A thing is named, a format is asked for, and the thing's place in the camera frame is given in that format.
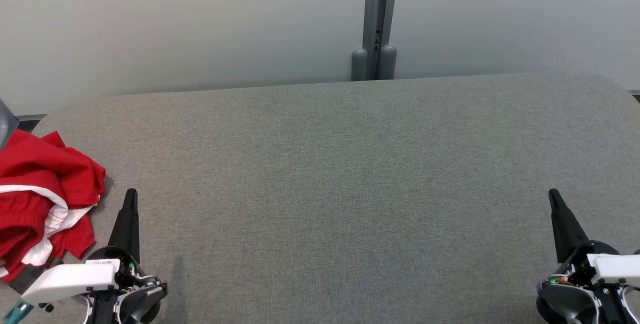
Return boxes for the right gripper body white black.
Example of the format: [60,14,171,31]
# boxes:
[536,240,640,324]

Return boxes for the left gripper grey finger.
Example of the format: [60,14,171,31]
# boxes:
[107,189,141,264]

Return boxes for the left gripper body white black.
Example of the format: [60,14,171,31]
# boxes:
[21,246,168,324]

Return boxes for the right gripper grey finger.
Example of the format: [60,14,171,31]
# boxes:
[548,189,591,264]

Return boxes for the red Bulls 23 jersey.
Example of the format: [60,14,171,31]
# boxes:
[0,191,101,284]

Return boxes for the grey metal partition post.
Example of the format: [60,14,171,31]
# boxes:
[361,0,401,80]

